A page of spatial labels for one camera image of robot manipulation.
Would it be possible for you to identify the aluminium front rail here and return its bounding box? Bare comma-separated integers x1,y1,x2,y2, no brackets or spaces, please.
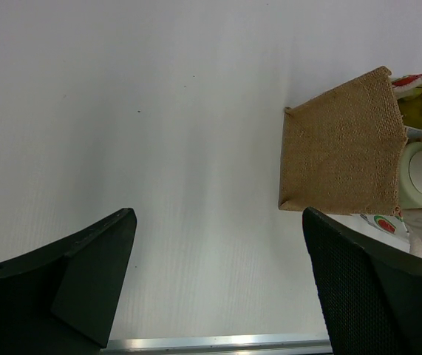
101,334,333,354

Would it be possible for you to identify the burlap canvas bag watermelon print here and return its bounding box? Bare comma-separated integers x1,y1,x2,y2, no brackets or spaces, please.
277,63,422,263

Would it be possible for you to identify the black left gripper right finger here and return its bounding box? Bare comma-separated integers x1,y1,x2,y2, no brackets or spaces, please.
302,208,422,354

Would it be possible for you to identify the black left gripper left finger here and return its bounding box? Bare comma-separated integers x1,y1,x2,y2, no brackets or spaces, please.
0,208,137,354

